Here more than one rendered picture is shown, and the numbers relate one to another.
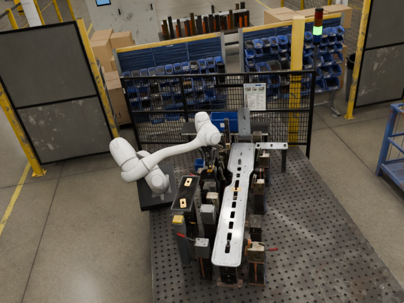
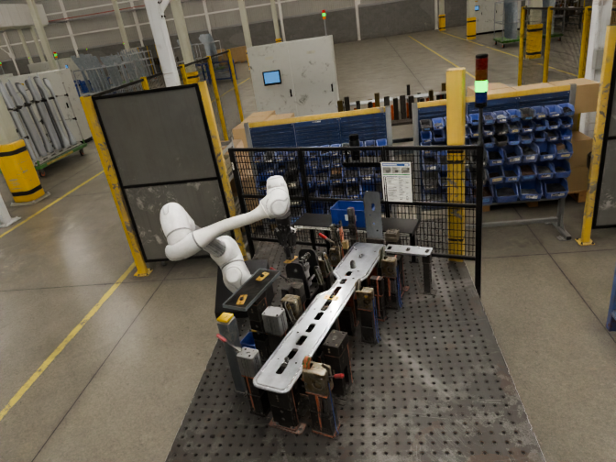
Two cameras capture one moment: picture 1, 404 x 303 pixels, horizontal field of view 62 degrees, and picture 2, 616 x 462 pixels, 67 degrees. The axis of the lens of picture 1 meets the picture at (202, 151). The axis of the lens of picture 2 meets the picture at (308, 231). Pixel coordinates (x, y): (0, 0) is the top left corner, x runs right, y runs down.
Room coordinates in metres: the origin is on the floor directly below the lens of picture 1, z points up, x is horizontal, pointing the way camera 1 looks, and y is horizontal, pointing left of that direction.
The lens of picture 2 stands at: (-0.10, -0.70, 2.41)
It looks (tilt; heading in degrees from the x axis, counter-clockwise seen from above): 25 degrees down; 14
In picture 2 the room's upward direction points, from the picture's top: 9 degrees counter-clockwise
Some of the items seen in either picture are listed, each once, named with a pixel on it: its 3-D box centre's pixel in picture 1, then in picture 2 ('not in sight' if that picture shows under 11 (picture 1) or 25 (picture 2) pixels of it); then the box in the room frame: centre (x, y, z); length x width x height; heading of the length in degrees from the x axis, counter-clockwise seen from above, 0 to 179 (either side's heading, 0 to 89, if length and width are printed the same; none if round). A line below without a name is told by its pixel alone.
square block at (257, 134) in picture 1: (257, 148); (393, 255); (2.70, -0.54, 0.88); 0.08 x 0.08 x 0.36; 75
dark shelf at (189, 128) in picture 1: (225, 128); (354, 224); (2.94, -0.26, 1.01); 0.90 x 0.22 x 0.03; 75
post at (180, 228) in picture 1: (183, 242); (235, 355); (1.63, 0.22, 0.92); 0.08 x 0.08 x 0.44; 75
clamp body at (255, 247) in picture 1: (256, 263); (322, 399); (1.40, -0.26, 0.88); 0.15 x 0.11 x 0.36; 75
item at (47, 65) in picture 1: (58, 104); (171, 186); (4.11, 1.76, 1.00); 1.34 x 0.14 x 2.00; 95
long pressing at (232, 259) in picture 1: (237, 191); (331, 300); (2.00, -0.23, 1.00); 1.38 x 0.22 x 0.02; 165
